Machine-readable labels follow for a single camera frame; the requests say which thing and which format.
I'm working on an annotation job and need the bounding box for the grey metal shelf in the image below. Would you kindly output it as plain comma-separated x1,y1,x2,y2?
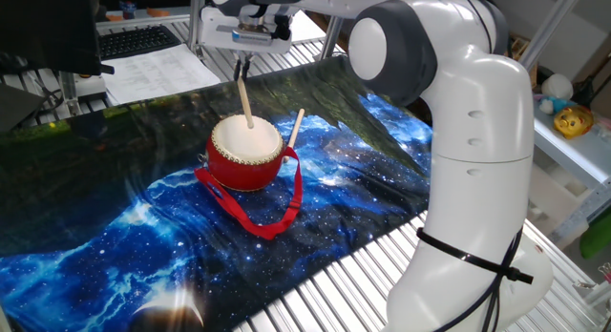
532,107,611,190

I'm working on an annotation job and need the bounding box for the dark flat panel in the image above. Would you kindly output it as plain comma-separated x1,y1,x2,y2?
0,83,47,135

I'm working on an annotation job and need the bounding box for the pale wooden drumstick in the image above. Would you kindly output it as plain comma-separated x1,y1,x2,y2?
282,108,306,164
237,77,256,130

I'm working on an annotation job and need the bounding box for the green object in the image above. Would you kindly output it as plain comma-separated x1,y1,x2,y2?
579,205,611,259

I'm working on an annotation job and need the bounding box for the white device with post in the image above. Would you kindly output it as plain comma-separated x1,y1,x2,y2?
59,72,109,116

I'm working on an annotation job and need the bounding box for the yellow pig toy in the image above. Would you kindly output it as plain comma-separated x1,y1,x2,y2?
553,105,595,140

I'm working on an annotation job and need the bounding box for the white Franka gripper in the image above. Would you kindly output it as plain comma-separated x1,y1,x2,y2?
198,5,293,83

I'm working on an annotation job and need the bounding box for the white printed paper sheet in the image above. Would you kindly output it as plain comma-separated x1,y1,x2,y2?
102,44,222,107

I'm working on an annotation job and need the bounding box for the small blue toy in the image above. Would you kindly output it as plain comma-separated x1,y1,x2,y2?
538,95,577,116

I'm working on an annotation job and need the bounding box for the aluminium frame post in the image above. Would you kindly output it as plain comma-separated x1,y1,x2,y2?
319,16,343,61
187,0,207,52

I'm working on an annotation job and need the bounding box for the black keyboard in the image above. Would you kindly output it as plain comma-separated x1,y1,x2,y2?
97,25,182,61

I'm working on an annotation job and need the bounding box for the galaxy print cloth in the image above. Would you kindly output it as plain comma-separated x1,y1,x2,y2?
0,54,433,332

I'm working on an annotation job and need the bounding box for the red drum with white head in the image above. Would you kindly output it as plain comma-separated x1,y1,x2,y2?
204,114,286,193

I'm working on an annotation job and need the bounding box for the black monitor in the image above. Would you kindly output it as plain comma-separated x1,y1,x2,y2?
0,0,116,76

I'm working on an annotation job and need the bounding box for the white foam box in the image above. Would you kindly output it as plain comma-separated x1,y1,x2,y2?
527,164,596,238

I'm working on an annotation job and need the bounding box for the red drum strap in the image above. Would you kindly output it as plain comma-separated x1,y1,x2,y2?
194,145,305,241

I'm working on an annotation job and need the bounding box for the slanted metal shelf post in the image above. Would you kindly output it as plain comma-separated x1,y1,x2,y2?
517,0,588,73

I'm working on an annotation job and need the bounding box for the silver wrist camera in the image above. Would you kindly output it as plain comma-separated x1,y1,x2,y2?
232,29,276,47

